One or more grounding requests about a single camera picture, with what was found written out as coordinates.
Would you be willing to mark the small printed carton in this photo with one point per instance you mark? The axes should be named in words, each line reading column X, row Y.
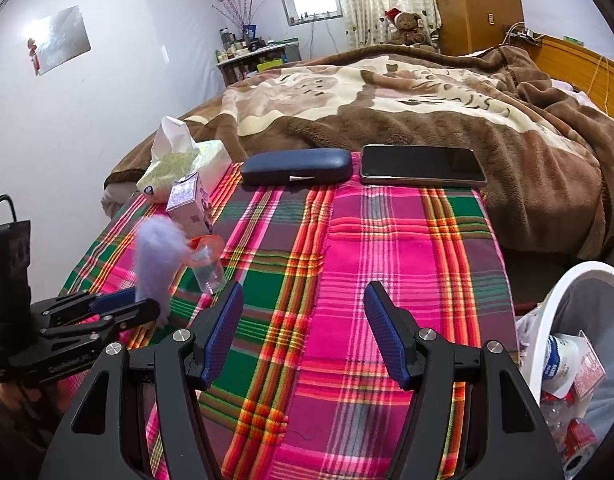
column 187, row 202

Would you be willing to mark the crushed clear plastic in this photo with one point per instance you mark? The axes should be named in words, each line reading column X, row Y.
column 557, row 412

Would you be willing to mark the heart-print curtain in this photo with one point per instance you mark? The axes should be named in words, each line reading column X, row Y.
column 387, row 2

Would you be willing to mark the decorative branches in vase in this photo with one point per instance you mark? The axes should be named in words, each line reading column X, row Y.
column 243, row 10

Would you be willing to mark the pale plastic bin liner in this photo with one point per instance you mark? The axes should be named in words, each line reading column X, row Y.
column 607, row 410

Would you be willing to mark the cluttered white shelf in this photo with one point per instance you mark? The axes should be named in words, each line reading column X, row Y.
column 259, row 60

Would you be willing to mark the silver wall poster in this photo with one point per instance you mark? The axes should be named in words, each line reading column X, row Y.
column 62, row 40

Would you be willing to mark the wooden wardrobe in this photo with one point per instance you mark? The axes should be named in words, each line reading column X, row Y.
column 472, row 5

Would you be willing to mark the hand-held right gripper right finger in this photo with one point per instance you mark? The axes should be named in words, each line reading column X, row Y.
column 387, row 335

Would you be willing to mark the black smartphone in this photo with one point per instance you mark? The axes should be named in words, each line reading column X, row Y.
column 422, row 165

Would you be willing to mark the dark blue glasses case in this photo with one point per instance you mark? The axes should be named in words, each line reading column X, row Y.
column 297, row 167

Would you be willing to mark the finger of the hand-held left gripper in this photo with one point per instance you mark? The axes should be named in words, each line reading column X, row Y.
column 112, row 302
column 137, row 311

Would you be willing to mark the pink clear plastic packet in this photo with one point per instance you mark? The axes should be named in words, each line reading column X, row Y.
column 589, row 367

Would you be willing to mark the wooden headboard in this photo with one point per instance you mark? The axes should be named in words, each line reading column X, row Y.
column 582, row 72

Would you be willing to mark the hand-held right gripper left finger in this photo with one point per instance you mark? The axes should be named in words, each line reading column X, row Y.
column 219, row 332

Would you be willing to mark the brown teddy bear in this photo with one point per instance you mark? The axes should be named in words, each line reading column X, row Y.
column 408, row 29

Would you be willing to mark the brown patterned blanket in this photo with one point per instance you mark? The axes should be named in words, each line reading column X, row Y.
column 537, row 160

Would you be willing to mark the small window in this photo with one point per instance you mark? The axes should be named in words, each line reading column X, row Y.
column 312, row 2

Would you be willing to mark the white blue-print packet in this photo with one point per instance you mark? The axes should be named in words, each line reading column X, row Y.
column 557, row 360

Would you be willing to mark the soft tissue pack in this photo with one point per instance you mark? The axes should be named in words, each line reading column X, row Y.
column 182, row 165

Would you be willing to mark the pale fluffy wad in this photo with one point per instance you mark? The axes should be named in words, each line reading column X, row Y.
column 154, row 260

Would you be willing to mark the white power strip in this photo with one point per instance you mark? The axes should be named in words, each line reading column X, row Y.
column 523, row 35

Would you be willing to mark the clear plastic bottle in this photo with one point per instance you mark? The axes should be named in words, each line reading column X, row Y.
column 208, row 265

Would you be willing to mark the white trash bin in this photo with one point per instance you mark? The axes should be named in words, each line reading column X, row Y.
column 562, row 286

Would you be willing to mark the pink plaid cloth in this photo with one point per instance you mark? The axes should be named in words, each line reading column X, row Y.
column 387, row 260

